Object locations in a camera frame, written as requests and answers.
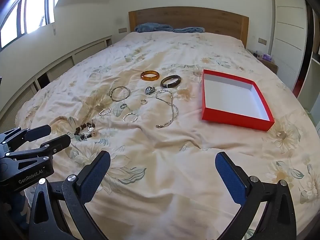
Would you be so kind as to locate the blue pillow left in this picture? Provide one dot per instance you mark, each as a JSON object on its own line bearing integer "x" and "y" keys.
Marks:
{"x": 151, "y": 27}

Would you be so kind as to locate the thin silver bangle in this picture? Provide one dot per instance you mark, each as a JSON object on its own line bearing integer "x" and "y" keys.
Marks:
{"x": 120, "y": 93}

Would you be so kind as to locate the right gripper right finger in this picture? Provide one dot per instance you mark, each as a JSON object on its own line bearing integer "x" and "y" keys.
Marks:
{"x": 278, "y": 220}

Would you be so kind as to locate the blue pillow right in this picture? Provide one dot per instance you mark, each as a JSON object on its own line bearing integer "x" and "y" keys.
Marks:
{"x": 189, "y": 30}

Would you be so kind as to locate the amber bangle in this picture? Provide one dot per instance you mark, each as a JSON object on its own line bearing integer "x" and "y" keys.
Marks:
{"x": 150, "y": 75}

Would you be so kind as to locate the wooden nightstand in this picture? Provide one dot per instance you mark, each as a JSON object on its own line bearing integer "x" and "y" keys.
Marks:
{"x": 269, "y": 64}

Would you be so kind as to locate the blue pillow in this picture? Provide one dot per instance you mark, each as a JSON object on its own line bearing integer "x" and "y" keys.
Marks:
{"x": 189, "y": 30}
{"x": 151, "y": 27}

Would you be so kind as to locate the low white wall cabinet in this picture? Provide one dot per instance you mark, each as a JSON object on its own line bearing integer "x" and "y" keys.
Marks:
{"x": 47, "y": 75}

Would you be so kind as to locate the red jewelry box tray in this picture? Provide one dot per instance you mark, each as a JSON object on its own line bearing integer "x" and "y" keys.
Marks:
{"x": 234, "y": 100}

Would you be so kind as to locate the window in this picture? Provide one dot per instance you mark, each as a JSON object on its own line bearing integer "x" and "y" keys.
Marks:
{"x": 24, "y": 17}

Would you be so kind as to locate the wooden headboard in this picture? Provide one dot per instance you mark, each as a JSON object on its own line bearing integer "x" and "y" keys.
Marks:
{"x": 212, "y": 20}

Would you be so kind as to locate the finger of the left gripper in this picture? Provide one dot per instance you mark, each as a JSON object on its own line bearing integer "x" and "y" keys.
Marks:
{"x": 55, "y": 145}
{"x": 37, "y": 133}

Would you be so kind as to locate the silver wristwatch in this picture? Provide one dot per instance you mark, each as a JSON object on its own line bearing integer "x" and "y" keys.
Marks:
{"x": 149, "y": 90}

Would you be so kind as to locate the dark brown jade bangle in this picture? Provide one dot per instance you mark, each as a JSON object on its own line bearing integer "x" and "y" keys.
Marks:
{"x": 171, "y": 81}

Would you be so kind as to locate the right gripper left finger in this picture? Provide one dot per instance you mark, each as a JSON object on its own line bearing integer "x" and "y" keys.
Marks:
{"x": 47, "y": 220}

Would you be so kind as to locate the floral beige bedspread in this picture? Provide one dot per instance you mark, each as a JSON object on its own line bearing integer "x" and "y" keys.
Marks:
{"x": 162, "y": 182}

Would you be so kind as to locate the purple tissue box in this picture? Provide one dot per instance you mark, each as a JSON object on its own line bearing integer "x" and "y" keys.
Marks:
{"x": 267, "y": 57}

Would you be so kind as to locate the white wardrobe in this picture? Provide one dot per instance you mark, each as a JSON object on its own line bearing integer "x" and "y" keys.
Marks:
{"x": 290, "y": 33}

